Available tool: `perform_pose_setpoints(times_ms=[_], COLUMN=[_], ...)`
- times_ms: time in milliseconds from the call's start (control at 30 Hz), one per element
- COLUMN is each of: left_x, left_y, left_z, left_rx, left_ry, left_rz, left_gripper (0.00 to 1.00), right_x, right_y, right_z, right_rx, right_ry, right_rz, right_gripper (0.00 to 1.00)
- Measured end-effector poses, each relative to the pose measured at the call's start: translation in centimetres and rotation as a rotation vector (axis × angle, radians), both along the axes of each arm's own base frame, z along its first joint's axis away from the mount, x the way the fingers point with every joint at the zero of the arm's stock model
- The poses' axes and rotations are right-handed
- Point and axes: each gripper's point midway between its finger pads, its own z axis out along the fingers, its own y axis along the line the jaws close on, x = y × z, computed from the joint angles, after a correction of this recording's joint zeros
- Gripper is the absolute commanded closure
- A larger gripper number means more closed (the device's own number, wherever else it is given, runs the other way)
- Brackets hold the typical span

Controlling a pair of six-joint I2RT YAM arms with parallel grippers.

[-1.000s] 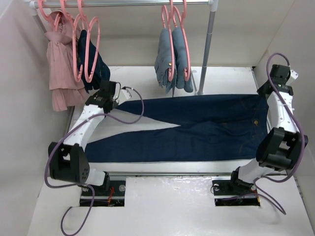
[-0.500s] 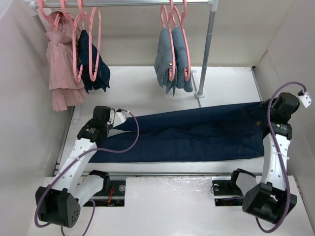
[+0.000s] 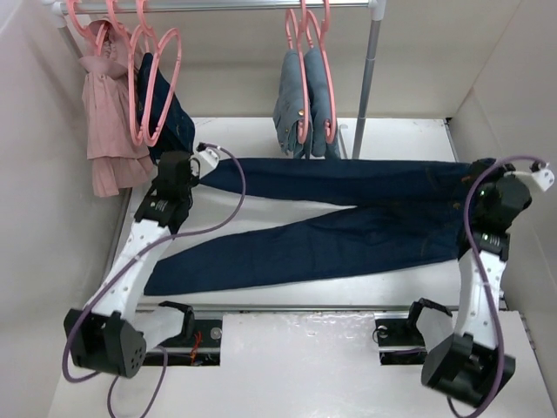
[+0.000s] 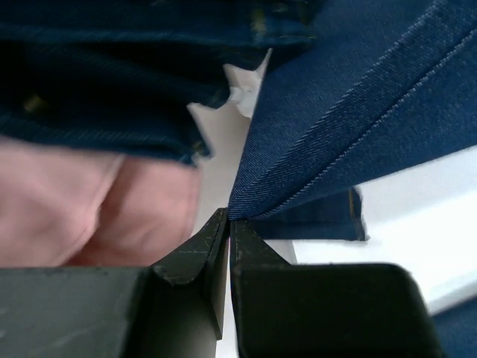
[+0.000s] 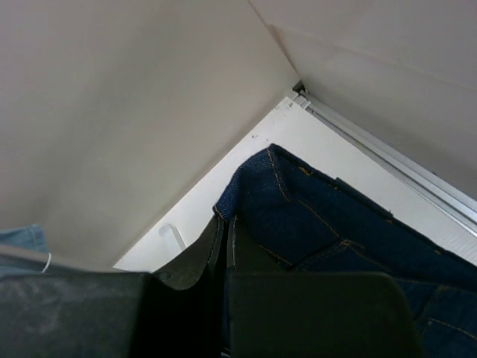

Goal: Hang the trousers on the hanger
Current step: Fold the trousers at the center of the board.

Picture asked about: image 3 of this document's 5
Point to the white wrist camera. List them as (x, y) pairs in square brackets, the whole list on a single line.
[(204, 161), (539, 179)]

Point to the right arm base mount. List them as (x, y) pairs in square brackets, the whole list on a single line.
[(399, 344)]

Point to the light blue jeans right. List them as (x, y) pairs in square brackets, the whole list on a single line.
[(319, 106)]

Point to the pink hanger left light jeans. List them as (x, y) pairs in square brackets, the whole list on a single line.
[(294, 30)]

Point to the light blue jeans left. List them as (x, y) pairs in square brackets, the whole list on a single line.
[(285, 115)]

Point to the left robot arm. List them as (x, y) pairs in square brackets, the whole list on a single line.
[(107, 335)]

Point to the light blue jeans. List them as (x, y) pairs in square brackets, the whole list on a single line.
[(319, 106), (285, 115)]

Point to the pink pleated dress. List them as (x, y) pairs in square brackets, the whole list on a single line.
[(116, 163)]

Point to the white clothes rack frame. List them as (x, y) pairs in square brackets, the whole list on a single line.
[(62, 9)]

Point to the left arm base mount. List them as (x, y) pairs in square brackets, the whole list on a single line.
[(200, 349)]

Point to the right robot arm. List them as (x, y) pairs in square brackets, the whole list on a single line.
[(465, 355)]

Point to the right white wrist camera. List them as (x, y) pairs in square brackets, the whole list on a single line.
[(539, 179)]

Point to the dark denim garment on hanger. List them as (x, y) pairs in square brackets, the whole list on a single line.
[(178, 131)]

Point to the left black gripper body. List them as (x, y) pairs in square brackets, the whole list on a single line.
[(187, 197)]

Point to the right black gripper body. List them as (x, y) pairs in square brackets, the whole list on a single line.
[(484, 185)]

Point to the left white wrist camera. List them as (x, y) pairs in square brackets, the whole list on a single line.
[(204, 161)]

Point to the pink hanger with dress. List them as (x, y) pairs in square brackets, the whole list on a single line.
[(96, 34)]

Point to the pink hanger right light jeans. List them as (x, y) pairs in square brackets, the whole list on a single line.
[(315, 37)]

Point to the pink hanger light jeans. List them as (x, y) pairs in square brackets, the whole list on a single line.
[(315, 37), (294, 30)]

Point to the dark blue denim trousers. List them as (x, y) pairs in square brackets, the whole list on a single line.
[(389, 215)]

